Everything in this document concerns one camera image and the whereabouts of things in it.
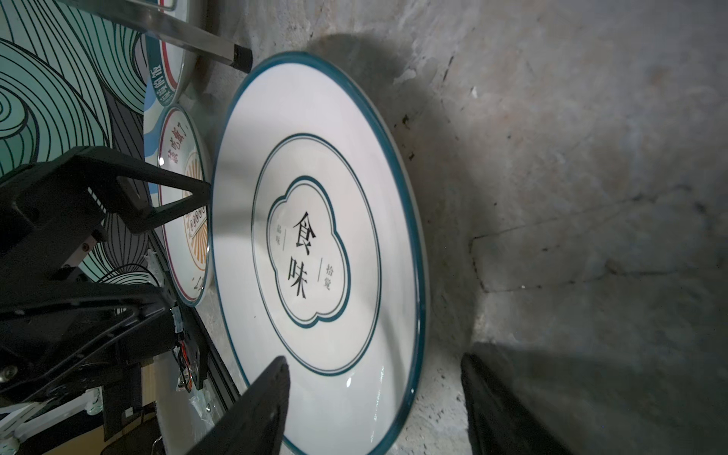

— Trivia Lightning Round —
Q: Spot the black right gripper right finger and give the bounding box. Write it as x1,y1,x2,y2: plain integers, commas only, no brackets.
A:
461,353,571,454

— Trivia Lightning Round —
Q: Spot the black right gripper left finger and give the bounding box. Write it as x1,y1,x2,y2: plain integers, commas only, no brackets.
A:
190,356,290,455

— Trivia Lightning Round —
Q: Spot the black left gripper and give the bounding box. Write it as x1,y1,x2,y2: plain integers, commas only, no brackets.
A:
1,146,212,296

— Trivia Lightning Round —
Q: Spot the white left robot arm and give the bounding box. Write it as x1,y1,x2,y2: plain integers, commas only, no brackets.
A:
1,146,210,439

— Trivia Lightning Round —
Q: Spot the steel two-tier dish rack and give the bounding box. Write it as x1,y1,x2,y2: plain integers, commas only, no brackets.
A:
63,0,253,74

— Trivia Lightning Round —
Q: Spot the white plate teal red rim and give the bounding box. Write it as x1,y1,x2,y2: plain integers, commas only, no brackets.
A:
145,0,206,107

